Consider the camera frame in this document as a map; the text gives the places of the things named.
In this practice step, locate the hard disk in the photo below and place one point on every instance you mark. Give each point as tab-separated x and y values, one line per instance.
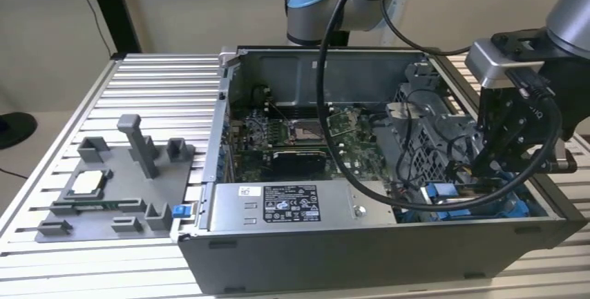
442	190

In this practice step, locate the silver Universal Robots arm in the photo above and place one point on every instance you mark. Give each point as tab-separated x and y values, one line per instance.
571	12

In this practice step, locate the grey perforated drive cage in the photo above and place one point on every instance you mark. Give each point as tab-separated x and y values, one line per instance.
429	105

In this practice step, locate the green motherboard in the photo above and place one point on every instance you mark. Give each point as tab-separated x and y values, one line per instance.
364	161

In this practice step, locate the CPU socket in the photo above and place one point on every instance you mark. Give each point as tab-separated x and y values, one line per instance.
306	131

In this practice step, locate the thin metal locking lever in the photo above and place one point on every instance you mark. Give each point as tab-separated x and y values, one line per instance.
279	111

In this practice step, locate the dark grey PC case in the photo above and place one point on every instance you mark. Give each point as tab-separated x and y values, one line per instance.
322	261

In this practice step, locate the silver power supply unit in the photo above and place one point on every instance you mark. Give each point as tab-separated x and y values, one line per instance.
230	209

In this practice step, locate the blue case latch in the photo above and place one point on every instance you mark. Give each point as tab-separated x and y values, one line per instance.
180	211

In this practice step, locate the grey plastic parts rack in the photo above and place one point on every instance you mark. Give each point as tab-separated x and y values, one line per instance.
119	188

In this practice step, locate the green RAM stick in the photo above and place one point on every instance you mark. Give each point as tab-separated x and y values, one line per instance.
106	204

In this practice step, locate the silver CPU chip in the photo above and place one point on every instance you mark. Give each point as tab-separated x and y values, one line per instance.
87	181

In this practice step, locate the round black stand base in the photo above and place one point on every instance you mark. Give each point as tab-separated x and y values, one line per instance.
16	130

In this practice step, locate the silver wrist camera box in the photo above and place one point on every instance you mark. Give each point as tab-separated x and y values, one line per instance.
489	60

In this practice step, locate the blue plastic bay bracket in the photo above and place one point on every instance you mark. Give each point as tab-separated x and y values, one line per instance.
518	207

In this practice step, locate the black post behind case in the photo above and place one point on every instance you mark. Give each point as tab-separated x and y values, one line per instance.
342	38

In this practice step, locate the black upright frame post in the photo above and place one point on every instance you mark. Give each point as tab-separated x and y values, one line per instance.
115	12

